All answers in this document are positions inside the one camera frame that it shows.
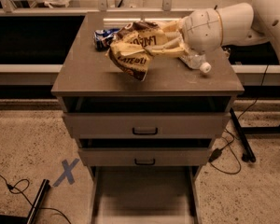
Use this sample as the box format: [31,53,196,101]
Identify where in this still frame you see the black cable left floor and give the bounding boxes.
[0,167,73,224]

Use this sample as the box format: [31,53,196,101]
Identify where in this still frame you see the brown chip bag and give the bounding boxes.
[107,21,168,81]

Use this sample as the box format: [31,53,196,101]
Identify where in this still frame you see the black bar left floor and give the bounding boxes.
[26,179,49,224]

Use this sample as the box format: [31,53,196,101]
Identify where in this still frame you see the grey drawer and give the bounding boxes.
[63,112,230,139]
[78,139,211,166]
[88,166,203,224]

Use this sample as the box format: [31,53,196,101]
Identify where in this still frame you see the grey bottom drawer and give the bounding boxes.
[88,166,203,224]

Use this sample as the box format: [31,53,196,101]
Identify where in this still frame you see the black power adapter cable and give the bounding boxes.
[207,63,270,175]

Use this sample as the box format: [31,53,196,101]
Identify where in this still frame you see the blue soda can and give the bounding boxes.
[93,28,119,50]

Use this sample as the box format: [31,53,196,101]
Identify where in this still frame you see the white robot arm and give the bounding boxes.
[146,0,280,74]

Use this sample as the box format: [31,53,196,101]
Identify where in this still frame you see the grey drawer cabinet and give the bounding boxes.
[50,11,245,173]

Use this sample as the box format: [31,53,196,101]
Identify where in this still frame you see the blue tape cross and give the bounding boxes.
[53,158,79,187]

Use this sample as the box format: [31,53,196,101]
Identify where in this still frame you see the grey middle drawer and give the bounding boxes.
[78,139,211,166]

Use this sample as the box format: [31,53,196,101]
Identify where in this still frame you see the black stand leg right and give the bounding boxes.
[230,109,256,162]

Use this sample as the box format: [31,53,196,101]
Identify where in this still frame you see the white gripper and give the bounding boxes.
[145,8,223,58]

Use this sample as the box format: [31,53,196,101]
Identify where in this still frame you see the clear plastic water bottle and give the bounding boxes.
[179,49,212,74]

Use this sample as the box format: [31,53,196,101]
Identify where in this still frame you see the grey top drawer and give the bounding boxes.
[63,112,230,139]

